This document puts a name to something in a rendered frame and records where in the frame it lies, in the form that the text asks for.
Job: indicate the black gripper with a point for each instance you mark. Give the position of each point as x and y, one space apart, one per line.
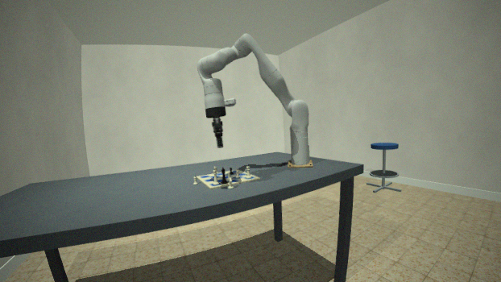
216 113

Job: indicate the blue and cream chessboard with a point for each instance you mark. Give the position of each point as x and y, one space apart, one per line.
209 179

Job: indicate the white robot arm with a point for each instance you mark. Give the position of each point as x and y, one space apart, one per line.
298 110

